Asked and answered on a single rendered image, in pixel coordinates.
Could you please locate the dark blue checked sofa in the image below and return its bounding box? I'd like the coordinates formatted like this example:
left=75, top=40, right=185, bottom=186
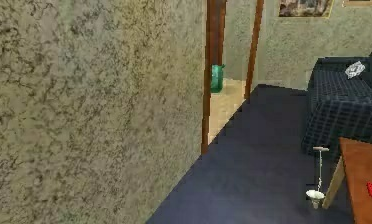
left=300, top=46, right=372, bottom=158

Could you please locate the gold framed picture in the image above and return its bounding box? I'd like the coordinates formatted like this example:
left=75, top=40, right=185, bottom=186
left=278, top=0, right=335, bottom=19

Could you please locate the white crumpled cloth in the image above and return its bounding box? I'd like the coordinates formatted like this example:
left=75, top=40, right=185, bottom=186
left=344, top=60, right=366, bottom=80

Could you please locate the brown wooden table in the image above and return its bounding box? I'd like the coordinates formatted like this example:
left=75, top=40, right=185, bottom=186
left=321, top=136, right=372, bottom=224

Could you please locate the brown wooden door frame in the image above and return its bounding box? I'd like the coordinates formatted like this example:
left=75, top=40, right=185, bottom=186
left=200, top=0, right=265, bottom=156

